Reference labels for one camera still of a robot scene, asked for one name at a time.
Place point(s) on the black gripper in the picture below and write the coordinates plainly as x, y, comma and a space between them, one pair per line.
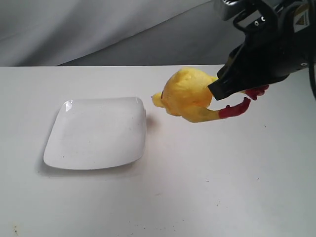
280, 42

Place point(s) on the yellow rubber chicken toy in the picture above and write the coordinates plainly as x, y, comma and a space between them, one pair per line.
186, 94

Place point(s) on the white square plate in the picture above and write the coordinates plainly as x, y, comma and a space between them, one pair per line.
91, 134

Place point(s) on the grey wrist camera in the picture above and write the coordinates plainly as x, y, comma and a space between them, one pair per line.
228, 9

